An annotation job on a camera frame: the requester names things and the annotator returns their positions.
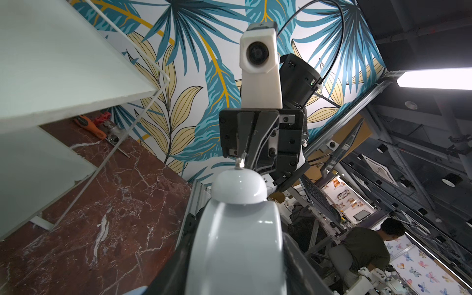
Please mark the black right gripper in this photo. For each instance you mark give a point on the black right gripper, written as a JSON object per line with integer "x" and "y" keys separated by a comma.
{"x": 270, "y": 141}

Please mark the white metal twin-bell clock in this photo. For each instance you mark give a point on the white metal twin-bell clock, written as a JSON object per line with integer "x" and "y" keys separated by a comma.
{"x": 238, "y": 246}

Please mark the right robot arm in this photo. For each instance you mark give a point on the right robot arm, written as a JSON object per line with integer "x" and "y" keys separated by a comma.
{"x": 299, "y": 81}

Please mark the white two-tier shelf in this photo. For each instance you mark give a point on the white two-tier shelf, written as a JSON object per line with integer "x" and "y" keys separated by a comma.
{"x": 55, "y": 65}

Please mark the seated person dark shirt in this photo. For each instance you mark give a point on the seated person dark shirt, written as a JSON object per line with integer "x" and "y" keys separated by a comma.
{"x": 364, "y": 247}

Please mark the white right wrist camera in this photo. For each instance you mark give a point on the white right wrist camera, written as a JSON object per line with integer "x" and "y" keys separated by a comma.
{"x": 259, "y": 62}

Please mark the metal valve red handle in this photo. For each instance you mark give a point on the metal valve red handle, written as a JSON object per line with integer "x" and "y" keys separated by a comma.
{"x": 113, "y": 132}

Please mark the orange handled screwdriver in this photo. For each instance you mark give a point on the orange handled screwdriver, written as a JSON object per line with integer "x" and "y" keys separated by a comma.
{"x": 87, "y": 124}

